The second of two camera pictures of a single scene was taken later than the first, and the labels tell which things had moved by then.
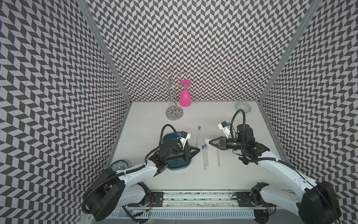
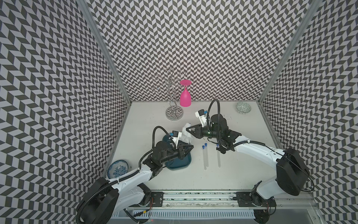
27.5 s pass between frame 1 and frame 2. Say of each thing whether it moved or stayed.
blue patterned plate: stayed
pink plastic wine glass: stayed
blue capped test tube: stayed
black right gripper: moved
